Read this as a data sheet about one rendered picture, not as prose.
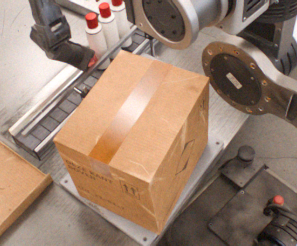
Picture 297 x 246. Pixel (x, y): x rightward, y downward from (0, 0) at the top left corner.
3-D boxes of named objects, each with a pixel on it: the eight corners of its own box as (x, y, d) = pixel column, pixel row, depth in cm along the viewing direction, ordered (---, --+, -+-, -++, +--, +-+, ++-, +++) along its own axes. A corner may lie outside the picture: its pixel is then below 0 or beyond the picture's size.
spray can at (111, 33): (113, 46, 145) (102, -3, 129) (125, 52, 142) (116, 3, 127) (103, 55, 142) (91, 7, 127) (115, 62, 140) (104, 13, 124)
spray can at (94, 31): (102, 57, 142) (89, 7, 127) (113, 62, 140) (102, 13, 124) (91, 66, 140) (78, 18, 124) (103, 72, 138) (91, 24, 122)
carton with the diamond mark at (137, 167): (133, 112, 129) (120, 48, 109) (208, 141, 120) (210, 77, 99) (78, 195, 114) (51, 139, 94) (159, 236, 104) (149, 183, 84)
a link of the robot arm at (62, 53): (51, 62, 116) (62, 45, 114) (36, 49, 119) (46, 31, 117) (67, 67, 121) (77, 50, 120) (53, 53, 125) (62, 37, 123)
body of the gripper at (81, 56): (71, 40, 130) (55, 35, 123) (96, 52, 125) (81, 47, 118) (63, 60, 130) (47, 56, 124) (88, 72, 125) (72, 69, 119)
